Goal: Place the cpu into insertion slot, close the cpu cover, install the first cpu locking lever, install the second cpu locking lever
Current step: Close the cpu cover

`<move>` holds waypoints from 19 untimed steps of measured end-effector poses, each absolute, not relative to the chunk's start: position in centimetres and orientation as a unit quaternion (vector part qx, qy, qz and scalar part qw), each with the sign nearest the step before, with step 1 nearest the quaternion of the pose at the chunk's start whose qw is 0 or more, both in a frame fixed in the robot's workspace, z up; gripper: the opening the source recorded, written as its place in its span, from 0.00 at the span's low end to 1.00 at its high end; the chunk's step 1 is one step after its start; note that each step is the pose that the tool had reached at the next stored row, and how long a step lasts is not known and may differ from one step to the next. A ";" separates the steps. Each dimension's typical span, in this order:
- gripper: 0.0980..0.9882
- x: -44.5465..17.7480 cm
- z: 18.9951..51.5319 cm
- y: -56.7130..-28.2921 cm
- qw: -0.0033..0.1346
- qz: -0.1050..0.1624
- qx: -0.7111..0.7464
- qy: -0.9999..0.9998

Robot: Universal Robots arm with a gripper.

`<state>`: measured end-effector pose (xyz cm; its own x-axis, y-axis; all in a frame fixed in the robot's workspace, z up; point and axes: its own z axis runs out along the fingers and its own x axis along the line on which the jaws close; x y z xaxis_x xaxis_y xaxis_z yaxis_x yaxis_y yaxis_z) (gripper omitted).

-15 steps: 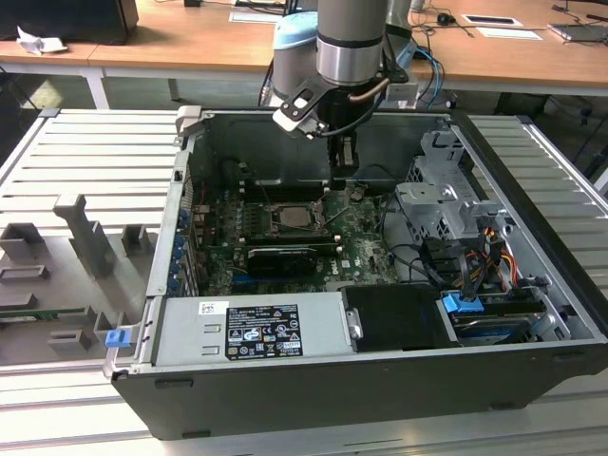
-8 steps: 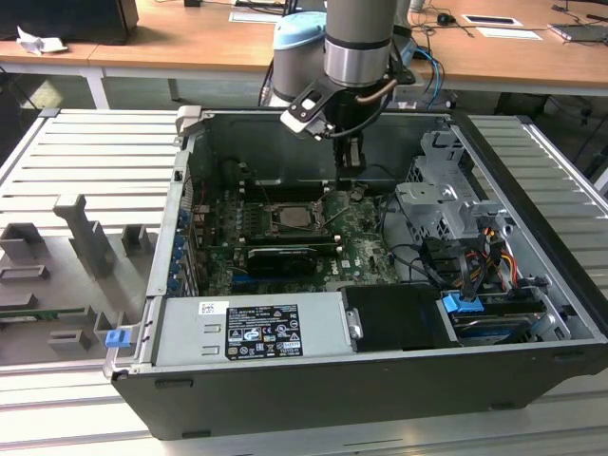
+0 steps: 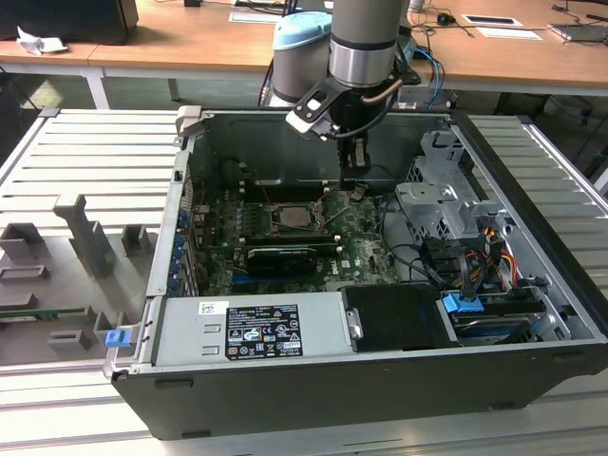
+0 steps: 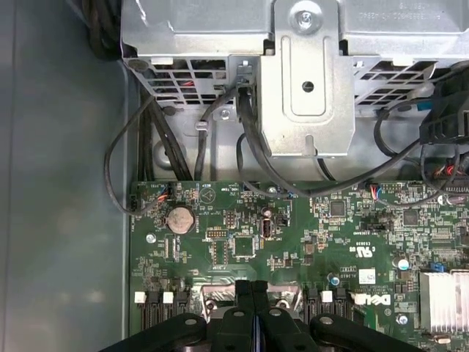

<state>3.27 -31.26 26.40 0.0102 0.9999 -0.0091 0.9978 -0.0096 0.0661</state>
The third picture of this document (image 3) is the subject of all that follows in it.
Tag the silver CPU with green edge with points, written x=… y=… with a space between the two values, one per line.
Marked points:
x=292 y=216

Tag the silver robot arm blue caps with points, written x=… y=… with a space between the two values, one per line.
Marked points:
x=363 y=62

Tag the CPU socket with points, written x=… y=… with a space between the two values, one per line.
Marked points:
x=292 y=216

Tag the blue expansion slot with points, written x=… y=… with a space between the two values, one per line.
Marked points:
x=256 y=281

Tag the silver metal drive cage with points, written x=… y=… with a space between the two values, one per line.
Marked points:
x=446 y=209

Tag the green motherboard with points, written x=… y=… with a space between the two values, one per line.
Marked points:
x=366 y=252

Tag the black computer mouse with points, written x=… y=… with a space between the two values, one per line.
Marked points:
x=445 y=19

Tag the black graphics card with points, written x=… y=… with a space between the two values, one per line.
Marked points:
x=282 y=260

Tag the long wooden desk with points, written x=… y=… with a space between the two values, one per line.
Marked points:
x=499 y=57

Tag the silver port housing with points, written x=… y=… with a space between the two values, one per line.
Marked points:
x=199 y=233
x=202 y=211

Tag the white paper sheet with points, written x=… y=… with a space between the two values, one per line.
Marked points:
x=508 y=33

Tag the blue card retainer clip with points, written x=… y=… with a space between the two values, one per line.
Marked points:
x=179 y=247
x=184 y=217
x=174 y=286
x=176 y=270

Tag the black plastic shroud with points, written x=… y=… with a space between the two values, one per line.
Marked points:
x=394 y=316

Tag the blue disk carrier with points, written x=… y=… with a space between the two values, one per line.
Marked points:
x=461 y=304

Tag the grey laptop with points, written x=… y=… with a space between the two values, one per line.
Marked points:
x=577 y=31

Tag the hard disk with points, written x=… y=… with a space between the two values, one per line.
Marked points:
x=494 y=323

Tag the silver power supply unit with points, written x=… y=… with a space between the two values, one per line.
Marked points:
x=190 y=332

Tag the black and grey PC case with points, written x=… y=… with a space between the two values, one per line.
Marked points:
x=332 y=399

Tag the black box on desk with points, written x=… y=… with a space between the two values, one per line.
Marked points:
x=66 y=19

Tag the short wooden desk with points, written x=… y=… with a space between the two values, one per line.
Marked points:
x=47 y=59

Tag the blue case latch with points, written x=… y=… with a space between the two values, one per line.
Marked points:
x=116 y=338

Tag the crumpled white paper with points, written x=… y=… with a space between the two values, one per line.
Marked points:
x=38 y=43

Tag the grey parts rack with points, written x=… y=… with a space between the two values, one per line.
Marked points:
x=57 y=280

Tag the green RAM stick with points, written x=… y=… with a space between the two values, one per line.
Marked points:
x=47 y=313

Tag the silver camera on black bracket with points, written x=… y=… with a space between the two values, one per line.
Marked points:
x=311 y=114

